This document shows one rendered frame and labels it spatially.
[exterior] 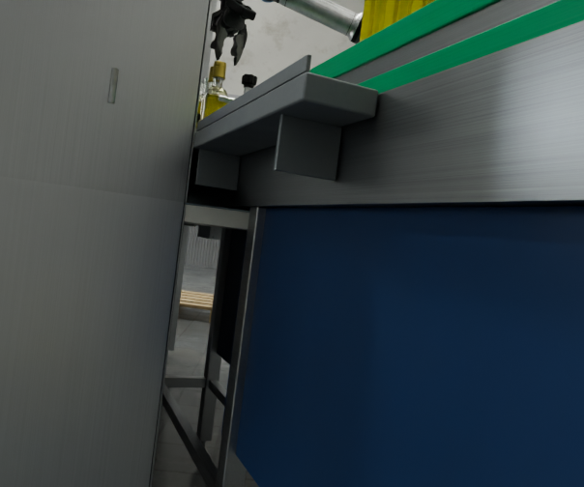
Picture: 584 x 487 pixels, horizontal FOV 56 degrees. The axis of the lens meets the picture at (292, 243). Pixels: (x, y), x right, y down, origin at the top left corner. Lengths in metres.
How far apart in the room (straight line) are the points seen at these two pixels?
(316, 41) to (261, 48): 1.03
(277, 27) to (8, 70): 9.86
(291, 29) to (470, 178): 10.33
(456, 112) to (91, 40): 0.69
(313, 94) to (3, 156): 0.58
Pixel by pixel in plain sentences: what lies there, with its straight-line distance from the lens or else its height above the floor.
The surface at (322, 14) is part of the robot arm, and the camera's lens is 1.90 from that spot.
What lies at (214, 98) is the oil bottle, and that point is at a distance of 1.53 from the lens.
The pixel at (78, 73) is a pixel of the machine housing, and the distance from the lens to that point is 1.02.
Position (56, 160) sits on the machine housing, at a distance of 1.00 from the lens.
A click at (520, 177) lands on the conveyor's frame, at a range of 0.43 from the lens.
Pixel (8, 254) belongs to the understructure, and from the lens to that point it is 1.00.
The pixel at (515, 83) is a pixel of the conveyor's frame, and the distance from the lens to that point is 0.46.
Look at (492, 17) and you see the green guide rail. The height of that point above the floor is 0.92.
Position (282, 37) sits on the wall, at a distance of 10.71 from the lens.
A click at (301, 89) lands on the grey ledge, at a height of 0.86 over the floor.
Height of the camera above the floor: 0.71
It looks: 1 degrees down
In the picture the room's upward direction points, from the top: 7 degrees clockwise
